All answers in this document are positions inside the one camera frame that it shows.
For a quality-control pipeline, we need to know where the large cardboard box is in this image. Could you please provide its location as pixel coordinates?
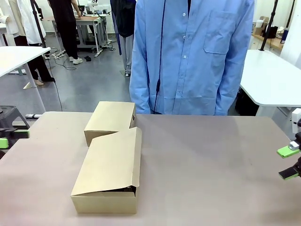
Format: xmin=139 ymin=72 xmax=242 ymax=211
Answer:
xmin=71 ymin=127 xmax=143 ymax=214

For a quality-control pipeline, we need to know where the person in black clothes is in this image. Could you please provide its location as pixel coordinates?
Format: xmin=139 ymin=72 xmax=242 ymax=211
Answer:
xmin=48 ymin=0 xmax=83 ymax=65

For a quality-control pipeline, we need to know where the wooden counter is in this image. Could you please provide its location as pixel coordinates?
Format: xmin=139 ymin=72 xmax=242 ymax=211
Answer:
xmin=250 ymin=30 xmax=284 ymax=56

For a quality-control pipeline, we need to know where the grey metal stool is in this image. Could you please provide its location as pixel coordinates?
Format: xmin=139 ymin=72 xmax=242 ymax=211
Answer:
xmin=0 ymin=105 xmax=31 ymax=132

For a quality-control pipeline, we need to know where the black tripod pole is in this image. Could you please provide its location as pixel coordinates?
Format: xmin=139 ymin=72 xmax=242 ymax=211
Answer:
xmin=258 ymin=0 xmax=278 ymax=52
xmin=30 ymin=0 xmax=48 ymax=49

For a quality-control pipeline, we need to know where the black box on counter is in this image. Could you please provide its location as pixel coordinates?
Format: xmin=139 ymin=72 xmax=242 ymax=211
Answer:
xmin=265 ymin=25 xmax=278 ymax=40

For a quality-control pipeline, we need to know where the white table with slanted leg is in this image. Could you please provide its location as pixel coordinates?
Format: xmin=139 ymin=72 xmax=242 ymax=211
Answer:
xmin=0 ymin=46 xmax=51 ymax=113

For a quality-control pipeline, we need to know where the small cardboard box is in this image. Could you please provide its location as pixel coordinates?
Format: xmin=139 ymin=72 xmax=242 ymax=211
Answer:
xmin=84 ymin=101 xmax=136 ymax=147

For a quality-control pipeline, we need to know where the black cable on shirt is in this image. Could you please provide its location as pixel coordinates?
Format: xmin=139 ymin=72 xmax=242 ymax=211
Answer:
xmin=154 ymin=0 xmax=168 ymax=112

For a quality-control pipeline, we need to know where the open cardboard carton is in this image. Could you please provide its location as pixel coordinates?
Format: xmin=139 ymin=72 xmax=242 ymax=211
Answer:
xmin=255 ymin=16 xmax=270 ymax=36

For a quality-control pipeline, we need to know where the white table with rounded corner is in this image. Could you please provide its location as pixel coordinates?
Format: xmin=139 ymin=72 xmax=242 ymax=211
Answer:
xmin=239 ymin=49 xmax=301 ymax=116

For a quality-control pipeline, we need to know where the person in blue shirt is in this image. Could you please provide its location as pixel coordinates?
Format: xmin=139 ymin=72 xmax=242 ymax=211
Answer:
xmin=129 ymin=0 xmax=255 ymax=116

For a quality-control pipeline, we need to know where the person in white coat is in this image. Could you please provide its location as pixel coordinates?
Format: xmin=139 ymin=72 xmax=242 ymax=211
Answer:
xmin=14 ymin=0 xmax=56 ymax=86
xmin=0 ymin=0 xmax=19 ymax=36

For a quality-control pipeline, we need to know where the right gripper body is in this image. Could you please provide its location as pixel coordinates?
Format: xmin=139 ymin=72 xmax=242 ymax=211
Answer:
xmin=295 ymin=131 xmax=301 ymax=167

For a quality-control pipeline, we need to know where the person in dark jacket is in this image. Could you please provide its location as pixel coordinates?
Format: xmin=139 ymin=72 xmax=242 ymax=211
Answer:
xmin=110 ymin=0 xmax=135 ymax=77

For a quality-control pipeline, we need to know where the background workbench desk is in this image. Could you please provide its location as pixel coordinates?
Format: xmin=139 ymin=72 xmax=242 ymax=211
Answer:
xmin=42 ymin=15 xmax=113 ymax=58

